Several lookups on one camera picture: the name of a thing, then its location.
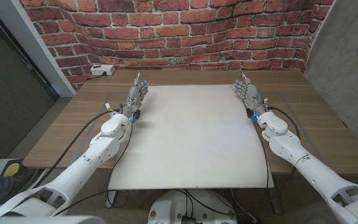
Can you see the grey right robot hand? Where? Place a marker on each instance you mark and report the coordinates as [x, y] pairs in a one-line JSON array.
[[251, 95]]

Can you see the metal table leg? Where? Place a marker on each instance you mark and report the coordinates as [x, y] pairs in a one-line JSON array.
[[275, 199], [111, 199]]

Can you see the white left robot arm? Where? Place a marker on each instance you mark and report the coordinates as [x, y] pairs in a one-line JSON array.
[[82, 168]]

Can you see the yellow black foot pedal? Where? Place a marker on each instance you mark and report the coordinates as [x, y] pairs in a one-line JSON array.
[[11, 169]]

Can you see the large white table mat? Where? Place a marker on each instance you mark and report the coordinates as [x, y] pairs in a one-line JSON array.
[[191, 140]]

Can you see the black shoe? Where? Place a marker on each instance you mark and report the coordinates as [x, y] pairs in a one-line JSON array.
[[22, 179]]

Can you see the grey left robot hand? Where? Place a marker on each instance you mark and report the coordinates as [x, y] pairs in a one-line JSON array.
[[134, 96]]

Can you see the red brick print backdrop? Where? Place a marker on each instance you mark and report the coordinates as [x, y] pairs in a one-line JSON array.
[[179, 37]]

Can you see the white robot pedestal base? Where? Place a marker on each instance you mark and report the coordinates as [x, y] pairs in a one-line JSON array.
[[172, 208]]

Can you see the white door frame post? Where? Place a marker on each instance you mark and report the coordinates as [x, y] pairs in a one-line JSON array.
[[26, 40]]

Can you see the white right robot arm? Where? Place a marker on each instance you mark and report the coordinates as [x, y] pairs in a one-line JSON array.
[[315, 174]]

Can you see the white robot torso shell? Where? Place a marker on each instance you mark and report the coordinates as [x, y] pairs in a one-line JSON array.
[[42, 220]]

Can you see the white power outlet box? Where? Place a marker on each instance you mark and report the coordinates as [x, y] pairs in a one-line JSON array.
[[102, 69]]

